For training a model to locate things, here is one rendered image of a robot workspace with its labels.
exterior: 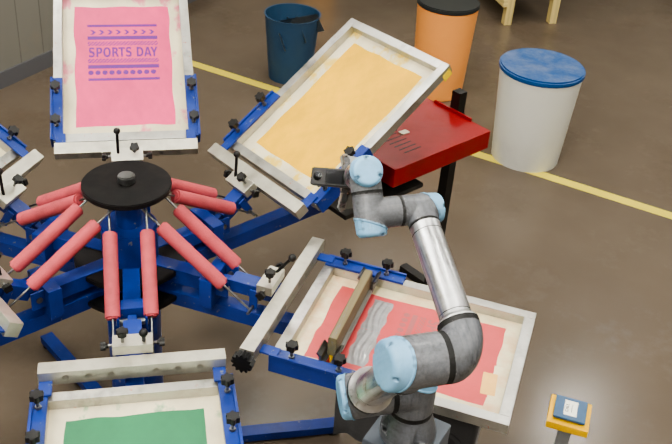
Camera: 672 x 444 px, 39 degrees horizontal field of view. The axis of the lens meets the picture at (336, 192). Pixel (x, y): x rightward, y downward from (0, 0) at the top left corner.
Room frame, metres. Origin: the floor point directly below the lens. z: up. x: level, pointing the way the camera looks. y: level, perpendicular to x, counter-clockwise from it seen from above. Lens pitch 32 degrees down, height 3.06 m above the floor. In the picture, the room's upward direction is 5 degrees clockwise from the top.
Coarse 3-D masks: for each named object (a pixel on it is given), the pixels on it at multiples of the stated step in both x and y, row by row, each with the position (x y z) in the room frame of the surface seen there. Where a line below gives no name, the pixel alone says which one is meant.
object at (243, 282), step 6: (234, 276) 2.64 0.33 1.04; (240, 276) 2.64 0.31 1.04; (246, 276) 2.64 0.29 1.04; (252, 276) 2.65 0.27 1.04; (234, 282) 2.61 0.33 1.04; (240, 282) 2.61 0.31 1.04; (246, 282) 2.61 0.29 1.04; (252, 282) 2.61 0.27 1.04; (234, 288) 2.61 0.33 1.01; (240, 288) 2.61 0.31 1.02; (246, 288) 2.60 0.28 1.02; (252, 288) 2.59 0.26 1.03; (246, 294) 2.60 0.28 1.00; (270, 300) 2.57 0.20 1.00
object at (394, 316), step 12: (348, 288) 2.74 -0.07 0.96; (336, 300) 2.66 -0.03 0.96; (372, 300) 2.68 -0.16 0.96; (384, 300) 2.68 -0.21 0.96; (336, 312) 2.59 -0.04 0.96; (396, 312) 2.62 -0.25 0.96; (408, 312) 2.62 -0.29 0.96; (420, 312) 2.63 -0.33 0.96; (432, 312) 2.64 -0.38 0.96; (360, 324) 2.54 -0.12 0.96; (396, 324) 2.55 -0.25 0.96; (492, 336) 2.53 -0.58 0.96; (492, 348) 2.47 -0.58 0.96; (480, 360) 2.40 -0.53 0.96; (492, 360) 2.41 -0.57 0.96
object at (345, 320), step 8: (368, 272) 2.70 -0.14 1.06; (360, 280) 2.65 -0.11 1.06; (368, 280) 2.66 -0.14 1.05; (360, 288) 2.60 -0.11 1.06; (368, 288) 2.68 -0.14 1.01; (352, 296) 2.56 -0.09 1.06; (360, 296) 2.57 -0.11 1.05; (352, 304) 2.51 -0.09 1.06; (360, 304) 2.59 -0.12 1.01; (344, 312) 2.47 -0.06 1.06; (352, 312) 2.49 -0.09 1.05; (344, 320) 2.42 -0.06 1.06; (352, 320) 2.50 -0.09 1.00; (336, 328) 2.38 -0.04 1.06; (344, 328) 2.40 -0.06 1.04; (336, 336) 2.34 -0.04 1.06; (344, 336) 2.41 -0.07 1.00; (328, 344) 2.33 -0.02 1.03; (336, 344) 2.33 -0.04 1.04; (328, 352) 2.33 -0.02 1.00
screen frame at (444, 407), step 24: (312, 288) 2.67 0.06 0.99; (408, 288) 2.73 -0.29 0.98; (480, 312) 2.65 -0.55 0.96; (504, 312) 2.63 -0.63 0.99; (528, 312) 2.64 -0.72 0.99; (288, 336) 2.40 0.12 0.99; (528, 336) 2.50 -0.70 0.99; (456, 408) 2.13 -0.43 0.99; (504, 408) 2.15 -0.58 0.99; (504, 432) 2.08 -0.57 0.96
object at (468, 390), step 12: (324, 324) 2.52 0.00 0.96; (324, 336) 2.46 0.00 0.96; (384, 336) 2.48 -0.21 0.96; (312, 348) 2.39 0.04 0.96; (348, 348) 2.41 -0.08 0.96; (372, 360) 2.36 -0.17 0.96; (480, 372) 2.34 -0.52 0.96; (492, 372) 2.35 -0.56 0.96; (456, 384) 2.28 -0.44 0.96; (468, 384) 2.28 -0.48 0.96; (480, 384) 2.28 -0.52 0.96; (456, 396) 2.22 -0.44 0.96; (468, 396) 2.22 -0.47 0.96; (480, 396) 2.23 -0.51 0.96
